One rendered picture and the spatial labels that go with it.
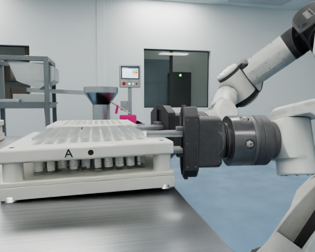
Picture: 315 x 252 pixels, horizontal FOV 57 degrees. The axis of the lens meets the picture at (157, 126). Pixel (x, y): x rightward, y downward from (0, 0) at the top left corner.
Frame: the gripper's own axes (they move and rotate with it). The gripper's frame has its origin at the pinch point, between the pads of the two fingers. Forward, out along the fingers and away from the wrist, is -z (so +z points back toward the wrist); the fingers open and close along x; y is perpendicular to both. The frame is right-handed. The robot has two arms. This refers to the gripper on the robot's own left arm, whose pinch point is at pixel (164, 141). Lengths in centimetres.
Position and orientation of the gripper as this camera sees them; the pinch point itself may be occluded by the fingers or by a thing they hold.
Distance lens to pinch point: 50.2
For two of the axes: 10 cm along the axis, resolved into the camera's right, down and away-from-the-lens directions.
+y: -0.8, -0.8, 9.9
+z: 10.0, -0.1, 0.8
